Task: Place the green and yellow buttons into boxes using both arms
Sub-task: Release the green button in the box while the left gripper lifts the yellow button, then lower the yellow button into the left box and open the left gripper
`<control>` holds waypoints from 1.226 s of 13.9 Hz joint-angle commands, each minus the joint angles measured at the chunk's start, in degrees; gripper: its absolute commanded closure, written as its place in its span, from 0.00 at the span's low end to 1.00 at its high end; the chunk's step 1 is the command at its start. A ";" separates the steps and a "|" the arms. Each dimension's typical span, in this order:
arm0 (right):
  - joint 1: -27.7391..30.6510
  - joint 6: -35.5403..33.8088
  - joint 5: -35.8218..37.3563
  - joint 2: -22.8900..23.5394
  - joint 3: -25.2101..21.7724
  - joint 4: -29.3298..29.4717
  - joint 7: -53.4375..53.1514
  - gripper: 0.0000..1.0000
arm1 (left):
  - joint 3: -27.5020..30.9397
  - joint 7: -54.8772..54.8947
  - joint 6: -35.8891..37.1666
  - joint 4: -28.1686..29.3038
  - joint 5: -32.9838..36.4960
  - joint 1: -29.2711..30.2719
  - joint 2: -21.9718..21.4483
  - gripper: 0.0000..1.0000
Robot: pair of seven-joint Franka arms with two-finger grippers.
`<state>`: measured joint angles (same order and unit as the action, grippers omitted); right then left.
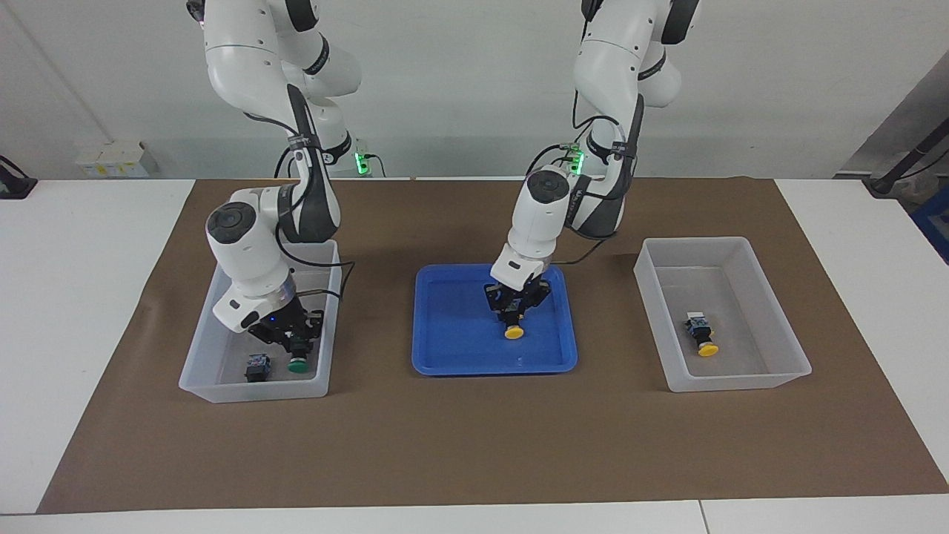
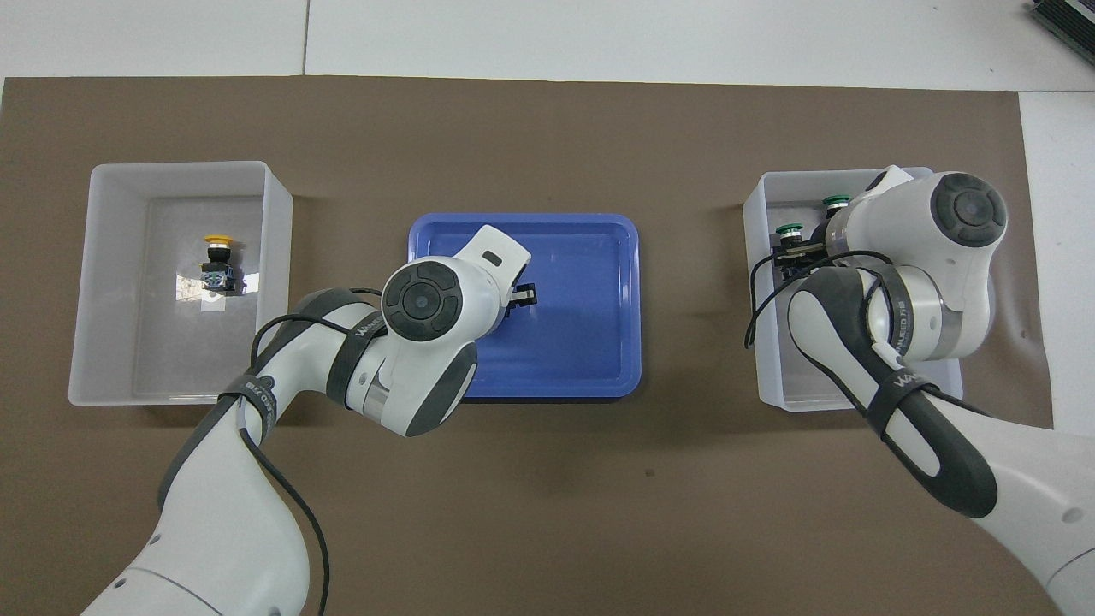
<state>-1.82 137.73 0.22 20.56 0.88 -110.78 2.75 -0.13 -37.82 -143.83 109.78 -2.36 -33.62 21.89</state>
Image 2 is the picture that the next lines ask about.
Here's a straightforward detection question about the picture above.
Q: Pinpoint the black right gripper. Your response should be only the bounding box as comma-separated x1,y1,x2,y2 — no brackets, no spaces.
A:
777,218,836,271

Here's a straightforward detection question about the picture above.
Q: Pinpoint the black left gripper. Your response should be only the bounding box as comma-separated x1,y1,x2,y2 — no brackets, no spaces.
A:
501,281,539,317

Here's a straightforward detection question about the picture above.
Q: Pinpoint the yellow push button switch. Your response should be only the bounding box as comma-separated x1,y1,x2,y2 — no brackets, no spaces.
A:
201,234,240,293

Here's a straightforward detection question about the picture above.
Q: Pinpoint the blue plastic tray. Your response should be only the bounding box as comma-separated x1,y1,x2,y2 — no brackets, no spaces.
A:
404,212,642,401

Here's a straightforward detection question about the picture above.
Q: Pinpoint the translucent white plastic box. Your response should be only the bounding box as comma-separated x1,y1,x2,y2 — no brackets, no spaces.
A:
67,160,294,407
742,167,965,413

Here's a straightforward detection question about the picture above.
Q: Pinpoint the brown paper table mat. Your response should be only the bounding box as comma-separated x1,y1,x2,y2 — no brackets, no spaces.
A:
0,75,1074,616

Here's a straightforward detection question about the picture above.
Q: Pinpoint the black ribbed device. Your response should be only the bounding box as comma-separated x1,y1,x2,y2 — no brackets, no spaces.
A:
1031,0,1095,44

